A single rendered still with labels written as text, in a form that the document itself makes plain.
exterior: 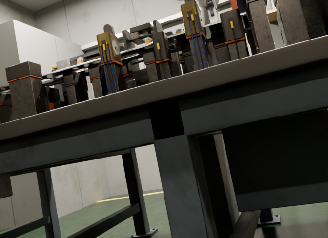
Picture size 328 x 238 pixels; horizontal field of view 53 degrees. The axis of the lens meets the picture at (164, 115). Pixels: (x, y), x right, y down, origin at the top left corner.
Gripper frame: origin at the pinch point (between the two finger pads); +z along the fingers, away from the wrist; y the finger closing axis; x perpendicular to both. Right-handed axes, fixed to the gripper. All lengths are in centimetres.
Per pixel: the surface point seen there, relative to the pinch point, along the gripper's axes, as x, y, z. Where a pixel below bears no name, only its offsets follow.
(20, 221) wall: -273, -187, 99
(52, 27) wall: -283, -336, -188
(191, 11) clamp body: -5.5, 25.1, 5.1
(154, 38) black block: -21.1, 20.5, 9.0
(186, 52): -13.6, 2.5, 12.5
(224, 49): 1.7, 1.6, 15.2
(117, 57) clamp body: -38.2, 17.4, 11.0
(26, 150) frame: -47, 66, 44
